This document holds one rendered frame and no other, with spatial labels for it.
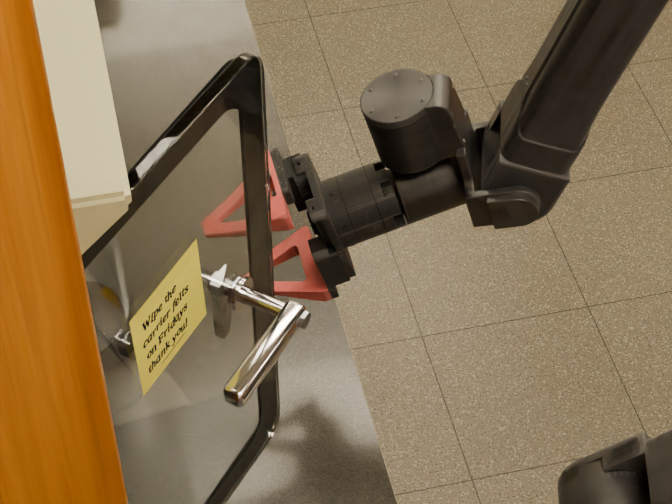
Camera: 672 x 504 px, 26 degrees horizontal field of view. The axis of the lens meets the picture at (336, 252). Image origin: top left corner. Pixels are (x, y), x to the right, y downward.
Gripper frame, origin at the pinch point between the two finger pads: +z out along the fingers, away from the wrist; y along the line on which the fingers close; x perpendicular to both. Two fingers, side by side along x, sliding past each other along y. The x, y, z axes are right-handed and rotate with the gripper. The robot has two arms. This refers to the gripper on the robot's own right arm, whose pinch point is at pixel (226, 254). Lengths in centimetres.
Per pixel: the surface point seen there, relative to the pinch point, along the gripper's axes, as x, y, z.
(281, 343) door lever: 16.9, 12.6, -4.1
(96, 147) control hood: 23, 46, -3
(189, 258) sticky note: 14.2, 21.9, -1.3
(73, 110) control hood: 21, 46, -2
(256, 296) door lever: 12.5, 12.3, -3.3
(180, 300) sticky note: 15.6, 19.8, 0.3
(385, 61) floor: -128, -141, -19
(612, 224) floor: -72, -141, -48
